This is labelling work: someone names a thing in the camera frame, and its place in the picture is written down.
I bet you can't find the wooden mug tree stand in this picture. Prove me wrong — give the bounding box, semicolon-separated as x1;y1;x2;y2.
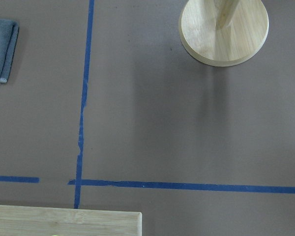
178;0;269;67

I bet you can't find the bamboo cutting board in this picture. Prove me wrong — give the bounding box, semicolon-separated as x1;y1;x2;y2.
0;205;143;236

